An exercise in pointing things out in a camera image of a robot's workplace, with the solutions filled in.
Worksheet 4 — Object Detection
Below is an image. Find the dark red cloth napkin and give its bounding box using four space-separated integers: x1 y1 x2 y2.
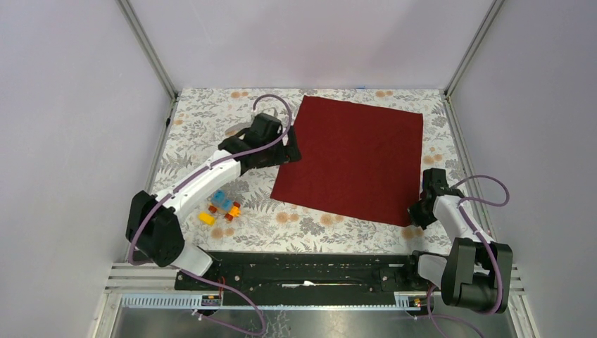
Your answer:
271 96 424 227

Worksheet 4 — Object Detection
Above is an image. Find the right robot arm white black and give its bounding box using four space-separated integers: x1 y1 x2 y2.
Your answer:
403 168 513 315

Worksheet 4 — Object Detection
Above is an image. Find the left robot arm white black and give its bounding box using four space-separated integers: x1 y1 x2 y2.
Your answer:
125 113 301 289

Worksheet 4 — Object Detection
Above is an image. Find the floral patterned tablecloth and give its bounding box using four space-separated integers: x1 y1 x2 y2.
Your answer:
149 88 486 255

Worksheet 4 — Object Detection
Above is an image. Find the colourful toy block car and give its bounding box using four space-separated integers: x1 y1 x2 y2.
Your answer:
208 190 241 222

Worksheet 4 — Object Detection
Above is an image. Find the yellow toy block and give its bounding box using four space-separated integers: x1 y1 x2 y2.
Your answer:
198 212 215 226

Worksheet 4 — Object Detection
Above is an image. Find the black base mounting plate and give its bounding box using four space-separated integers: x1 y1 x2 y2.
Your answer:
204 251 430 308

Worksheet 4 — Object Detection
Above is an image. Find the slotted cable duct rail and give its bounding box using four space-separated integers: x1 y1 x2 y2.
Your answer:
120 291 430 311

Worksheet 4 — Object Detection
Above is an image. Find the right aluminium frame post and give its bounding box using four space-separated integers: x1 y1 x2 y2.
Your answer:
444 0 505 97

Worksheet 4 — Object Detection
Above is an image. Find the aluminium frame post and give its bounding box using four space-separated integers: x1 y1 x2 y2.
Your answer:
444 0 505 97
115 0 180 101

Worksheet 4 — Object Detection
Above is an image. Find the left aluminium frame post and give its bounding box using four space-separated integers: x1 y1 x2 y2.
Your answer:
115 0 180 101

